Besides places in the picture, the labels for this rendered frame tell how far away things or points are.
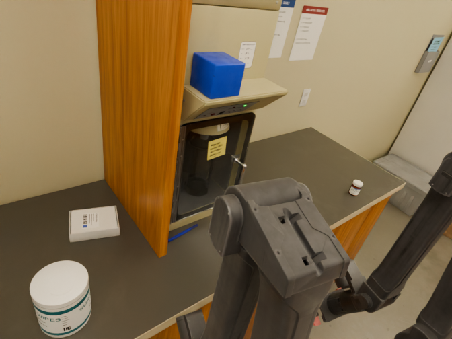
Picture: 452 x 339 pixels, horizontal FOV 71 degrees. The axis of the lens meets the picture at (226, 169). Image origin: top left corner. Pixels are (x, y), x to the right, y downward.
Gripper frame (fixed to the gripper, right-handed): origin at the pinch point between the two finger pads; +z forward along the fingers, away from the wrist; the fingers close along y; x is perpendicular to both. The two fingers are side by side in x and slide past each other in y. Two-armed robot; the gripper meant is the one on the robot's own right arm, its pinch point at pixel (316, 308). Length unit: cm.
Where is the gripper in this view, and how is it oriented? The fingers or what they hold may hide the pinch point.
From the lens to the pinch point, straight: 108.6
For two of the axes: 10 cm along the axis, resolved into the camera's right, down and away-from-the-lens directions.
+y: -8.9, 1.2, -4.4
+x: 3.0, 8.8, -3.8
